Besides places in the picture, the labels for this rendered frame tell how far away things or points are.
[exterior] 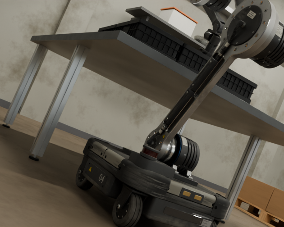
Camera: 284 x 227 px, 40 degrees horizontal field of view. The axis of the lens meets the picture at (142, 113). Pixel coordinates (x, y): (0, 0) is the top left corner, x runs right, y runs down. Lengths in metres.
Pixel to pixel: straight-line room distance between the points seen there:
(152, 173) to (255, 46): 0.59
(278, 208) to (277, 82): 2.88
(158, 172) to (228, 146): 4.75
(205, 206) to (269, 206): 2.76
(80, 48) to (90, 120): 2.89
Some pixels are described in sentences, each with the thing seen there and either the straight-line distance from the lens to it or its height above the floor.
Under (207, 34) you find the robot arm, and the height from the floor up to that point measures 1.07.
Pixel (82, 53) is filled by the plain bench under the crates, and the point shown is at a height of 0.62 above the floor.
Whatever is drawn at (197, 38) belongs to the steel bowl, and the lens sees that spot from 5.20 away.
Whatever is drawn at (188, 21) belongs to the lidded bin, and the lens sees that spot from 4.96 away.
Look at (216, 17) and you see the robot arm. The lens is 2.46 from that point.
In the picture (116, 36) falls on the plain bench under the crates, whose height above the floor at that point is 0.67.
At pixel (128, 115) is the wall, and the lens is 5.15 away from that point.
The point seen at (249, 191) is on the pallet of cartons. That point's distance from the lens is 4.61.
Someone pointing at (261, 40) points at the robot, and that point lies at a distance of 1.46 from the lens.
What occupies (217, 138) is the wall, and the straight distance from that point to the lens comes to 6.03.
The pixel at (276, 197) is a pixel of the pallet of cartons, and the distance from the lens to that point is 4.34.
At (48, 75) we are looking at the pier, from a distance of 4.63.
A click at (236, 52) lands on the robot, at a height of 0.77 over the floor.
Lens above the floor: 0.36
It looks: 3 degrees up
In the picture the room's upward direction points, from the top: 23 degrees clockwise
